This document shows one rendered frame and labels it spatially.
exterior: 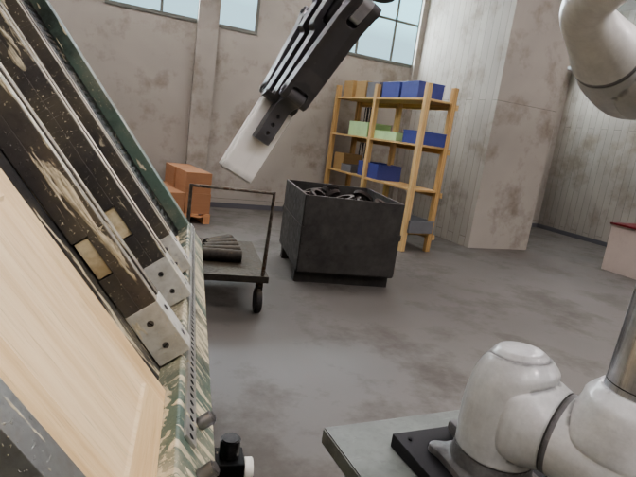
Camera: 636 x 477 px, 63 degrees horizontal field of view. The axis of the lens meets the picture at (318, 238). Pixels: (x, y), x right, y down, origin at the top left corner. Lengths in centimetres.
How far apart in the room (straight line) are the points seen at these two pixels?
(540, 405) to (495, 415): 8
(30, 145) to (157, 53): 708
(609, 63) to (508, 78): 716
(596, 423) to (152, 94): 754
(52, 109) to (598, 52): 112
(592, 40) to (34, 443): 80
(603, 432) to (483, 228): 720
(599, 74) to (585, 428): 55
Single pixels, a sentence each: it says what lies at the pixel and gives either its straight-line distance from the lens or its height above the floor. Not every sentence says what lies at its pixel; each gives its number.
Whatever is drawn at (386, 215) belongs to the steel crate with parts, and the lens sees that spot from 478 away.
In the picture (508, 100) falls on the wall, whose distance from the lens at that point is 805.
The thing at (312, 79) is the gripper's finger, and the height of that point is 143.
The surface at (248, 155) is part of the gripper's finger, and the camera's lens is 45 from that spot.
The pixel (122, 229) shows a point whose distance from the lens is 139.
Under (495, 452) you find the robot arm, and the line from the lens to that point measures 108.
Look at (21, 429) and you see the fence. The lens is 57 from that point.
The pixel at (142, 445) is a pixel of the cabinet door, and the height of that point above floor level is 92.
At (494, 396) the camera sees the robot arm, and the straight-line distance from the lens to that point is 103.
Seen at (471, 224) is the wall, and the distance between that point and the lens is 794.
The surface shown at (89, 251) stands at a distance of 106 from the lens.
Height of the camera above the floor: 139
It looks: 12 degrees down
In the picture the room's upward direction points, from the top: 8 degrees clockwise
